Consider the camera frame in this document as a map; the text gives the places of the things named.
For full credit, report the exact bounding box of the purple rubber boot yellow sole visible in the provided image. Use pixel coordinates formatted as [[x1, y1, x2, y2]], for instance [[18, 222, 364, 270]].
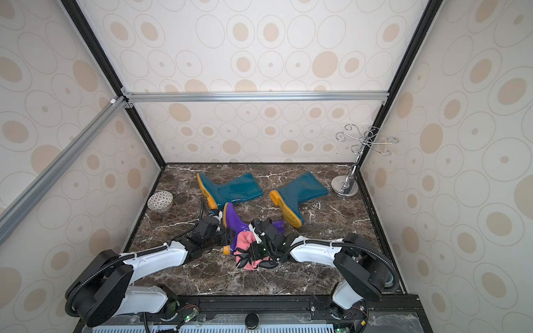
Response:
[[221, 202, 286, 256]]

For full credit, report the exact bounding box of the pink cloth black trim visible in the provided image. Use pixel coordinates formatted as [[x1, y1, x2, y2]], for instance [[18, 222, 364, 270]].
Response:
[[233, 231, 278, 271]]

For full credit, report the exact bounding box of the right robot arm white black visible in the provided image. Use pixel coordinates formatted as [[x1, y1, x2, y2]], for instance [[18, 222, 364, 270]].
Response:
[[240, 219, 399, 312]]

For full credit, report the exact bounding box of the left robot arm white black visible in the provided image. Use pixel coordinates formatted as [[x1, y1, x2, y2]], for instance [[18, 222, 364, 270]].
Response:
[[65, 209, 229, 327]]

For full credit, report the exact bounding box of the teal rubber boot left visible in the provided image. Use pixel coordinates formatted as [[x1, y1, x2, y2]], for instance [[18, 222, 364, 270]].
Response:
[[197, 173, 264, 210]]

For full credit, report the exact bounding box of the teal rubber boot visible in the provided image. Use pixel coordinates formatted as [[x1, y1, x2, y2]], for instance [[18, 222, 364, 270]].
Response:
[[197, 173, 264, 210], [269, 172, 328, 228]]

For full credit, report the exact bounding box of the teal rubber boot right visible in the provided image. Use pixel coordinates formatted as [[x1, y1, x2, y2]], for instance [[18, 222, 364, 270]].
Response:
[[269, 172, 328, 228]]

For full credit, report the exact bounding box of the patterned white bowl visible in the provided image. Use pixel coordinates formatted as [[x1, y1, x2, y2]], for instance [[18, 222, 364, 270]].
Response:
[[147, 191, 174, 213]]

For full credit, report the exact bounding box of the chrome hook stand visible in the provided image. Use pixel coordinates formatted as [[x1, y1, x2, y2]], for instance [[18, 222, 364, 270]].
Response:
[[331, 123, 399, 198]]

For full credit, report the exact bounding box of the diagonal aluminium bar left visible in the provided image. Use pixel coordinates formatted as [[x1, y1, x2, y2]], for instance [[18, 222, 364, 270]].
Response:
[[1, 97, 126, 242]]

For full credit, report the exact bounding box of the horizontal aluminium bar back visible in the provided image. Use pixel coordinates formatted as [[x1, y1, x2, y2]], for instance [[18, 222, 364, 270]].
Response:
[[126, 90, 389, 103]]

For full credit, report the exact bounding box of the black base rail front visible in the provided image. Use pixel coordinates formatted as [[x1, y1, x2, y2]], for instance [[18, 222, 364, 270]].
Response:
[[75, 294, 432, 332]]

